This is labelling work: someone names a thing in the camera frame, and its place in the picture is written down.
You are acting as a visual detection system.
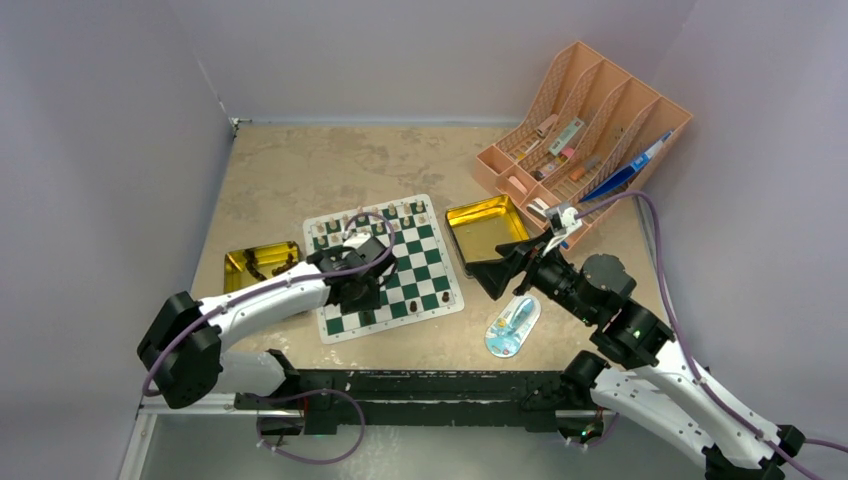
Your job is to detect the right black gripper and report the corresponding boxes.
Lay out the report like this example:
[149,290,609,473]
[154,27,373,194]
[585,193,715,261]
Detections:
[465,227,597,324]

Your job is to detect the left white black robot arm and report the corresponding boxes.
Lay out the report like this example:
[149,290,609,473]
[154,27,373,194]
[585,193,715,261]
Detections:
[137,236,396,409]

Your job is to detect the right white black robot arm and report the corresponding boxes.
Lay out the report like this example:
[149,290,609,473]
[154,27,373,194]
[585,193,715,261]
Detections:
[466,232,805,479]

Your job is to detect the green white chess board mat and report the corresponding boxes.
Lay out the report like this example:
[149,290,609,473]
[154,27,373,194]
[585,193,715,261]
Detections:
[303,194,465,344]

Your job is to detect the white chess pieces row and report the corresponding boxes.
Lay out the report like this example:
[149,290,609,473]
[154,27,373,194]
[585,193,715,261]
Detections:
[314,201,429,246]

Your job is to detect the dark pieces in tray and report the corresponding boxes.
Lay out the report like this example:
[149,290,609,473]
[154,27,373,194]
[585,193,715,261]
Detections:
[244,250,300,281]

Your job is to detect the right gold tin tray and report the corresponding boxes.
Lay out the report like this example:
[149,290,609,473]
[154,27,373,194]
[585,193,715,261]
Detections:
[445,195,529,278]

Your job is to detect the gold tin tray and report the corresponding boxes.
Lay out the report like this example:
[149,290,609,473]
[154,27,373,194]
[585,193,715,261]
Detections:
[223,241,302,293]
[445,195,529,278]

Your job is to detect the blue packaged toy blister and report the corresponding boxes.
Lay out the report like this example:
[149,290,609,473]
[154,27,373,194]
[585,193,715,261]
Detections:
[484,294,542,359]

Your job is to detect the left gold tin tray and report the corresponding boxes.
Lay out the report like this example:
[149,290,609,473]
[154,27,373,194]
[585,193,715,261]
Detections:
[223,241,302,293]

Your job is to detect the peach plastic file organizer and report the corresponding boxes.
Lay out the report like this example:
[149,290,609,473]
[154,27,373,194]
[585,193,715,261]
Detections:
[473,42,693,250]

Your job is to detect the teal white box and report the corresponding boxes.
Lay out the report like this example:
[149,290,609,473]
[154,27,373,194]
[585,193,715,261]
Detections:
[548,117,585,156]

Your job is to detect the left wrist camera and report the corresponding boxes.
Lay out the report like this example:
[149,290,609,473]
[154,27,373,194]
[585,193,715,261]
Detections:
[342,232,372,250]

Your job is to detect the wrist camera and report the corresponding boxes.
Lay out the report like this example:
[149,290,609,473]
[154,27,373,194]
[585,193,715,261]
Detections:
[542,202,583,256]
[342,232,372,250]

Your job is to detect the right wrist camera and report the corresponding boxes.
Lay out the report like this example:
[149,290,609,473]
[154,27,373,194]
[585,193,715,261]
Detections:
[542,202,583,256]

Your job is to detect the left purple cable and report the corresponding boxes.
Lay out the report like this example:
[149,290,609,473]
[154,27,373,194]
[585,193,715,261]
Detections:
[141,211,399,465]

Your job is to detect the purple cable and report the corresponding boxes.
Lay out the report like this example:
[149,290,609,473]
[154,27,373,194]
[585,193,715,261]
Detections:
[572,190,848,480]
[141,211,399,465]

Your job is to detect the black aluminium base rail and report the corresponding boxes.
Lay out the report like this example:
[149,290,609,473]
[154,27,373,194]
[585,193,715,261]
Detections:
[135,368,637,439]

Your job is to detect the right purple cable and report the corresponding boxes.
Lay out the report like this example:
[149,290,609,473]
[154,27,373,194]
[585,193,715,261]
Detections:
[572,190,848,480]

